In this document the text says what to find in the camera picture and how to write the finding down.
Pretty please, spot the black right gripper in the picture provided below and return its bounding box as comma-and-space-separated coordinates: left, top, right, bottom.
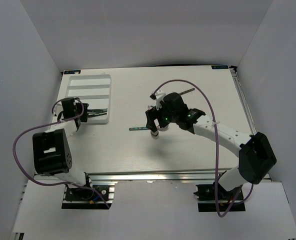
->
145, 102, 178, 133

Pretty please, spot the pink handled spoon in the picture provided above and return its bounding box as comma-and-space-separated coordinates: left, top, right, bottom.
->
150, 125, 169, 138

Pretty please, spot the green handled fork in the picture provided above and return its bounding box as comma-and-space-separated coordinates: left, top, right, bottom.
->
87, 108, 108, 114

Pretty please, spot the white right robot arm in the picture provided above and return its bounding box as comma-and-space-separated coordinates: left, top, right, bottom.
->
145, 90, 277, 200

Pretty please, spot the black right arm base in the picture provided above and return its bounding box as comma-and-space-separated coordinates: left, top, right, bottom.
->
193, 183, 246, 214

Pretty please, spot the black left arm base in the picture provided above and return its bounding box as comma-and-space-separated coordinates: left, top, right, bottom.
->
61, 183, 115, 210

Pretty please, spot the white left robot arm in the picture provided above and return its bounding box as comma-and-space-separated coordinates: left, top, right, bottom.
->
32, 97, 94, 200

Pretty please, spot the white cutlery tray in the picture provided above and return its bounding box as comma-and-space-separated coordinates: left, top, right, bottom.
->
57, 74, 112, 125

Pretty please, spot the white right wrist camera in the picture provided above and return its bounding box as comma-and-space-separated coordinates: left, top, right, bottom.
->
150, 89, 166, 110

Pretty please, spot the green handled spoon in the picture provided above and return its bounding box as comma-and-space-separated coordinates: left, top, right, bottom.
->
128, 126, 150, 131

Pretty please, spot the aluminium table frame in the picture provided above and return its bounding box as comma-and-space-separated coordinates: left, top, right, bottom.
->
11, 65, 273, 240

